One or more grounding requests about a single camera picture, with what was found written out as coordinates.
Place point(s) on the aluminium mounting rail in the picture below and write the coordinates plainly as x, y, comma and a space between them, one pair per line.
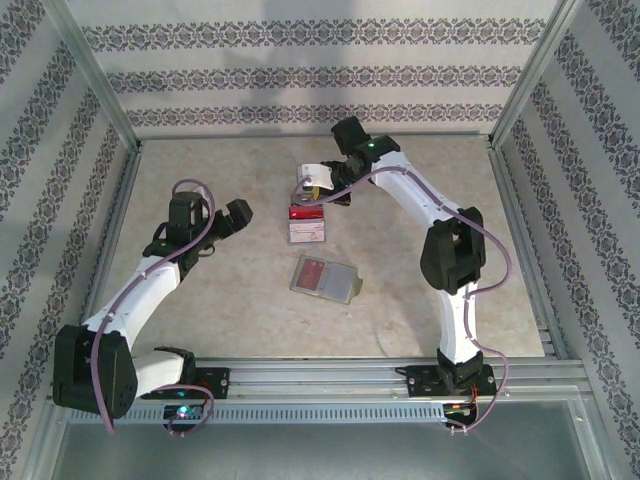
320, 375

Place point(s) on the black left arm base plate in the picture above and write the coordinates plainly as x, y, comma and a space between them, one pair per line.
217, 382

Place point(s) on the left circuit board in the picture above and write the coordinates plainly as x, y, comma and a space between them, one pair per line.
182, 412

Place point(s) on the olive card holder clear sleeves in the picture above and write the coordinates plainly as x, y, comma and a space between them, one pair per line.
340, 280

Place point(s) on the aluminium side rail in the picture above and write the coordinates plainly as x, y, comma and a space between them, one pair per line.
510, 200
120, 200

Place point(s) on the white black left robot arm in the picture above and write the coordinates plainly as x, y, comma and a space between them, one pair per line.
150, 295

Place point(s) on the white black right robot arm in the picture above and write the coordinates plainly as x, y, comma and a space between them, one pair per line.
405, 197

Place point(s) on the aluminium frame bar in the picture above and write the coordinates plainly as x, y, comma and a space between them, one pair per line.
425, 135

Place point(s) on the aluminium frame post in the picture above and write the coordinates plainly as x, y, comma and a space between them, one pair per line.
95, 75
532, 75

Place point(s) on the circuit board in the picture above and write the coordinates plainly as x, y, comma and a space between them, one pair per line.
457, 409
182, 412

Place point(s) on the grey metal sheet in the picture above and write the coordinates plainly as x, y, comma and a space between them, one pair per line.
320, 450

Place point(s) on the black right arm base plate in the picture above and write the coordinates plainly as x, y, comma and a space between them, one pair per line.
420, 382

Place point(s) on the red and white card pack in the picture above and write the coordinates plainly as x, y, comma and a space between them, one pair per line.
307, 234

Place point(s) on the right circuit board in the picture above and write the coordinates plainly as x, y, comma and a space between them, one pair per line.
457, 409

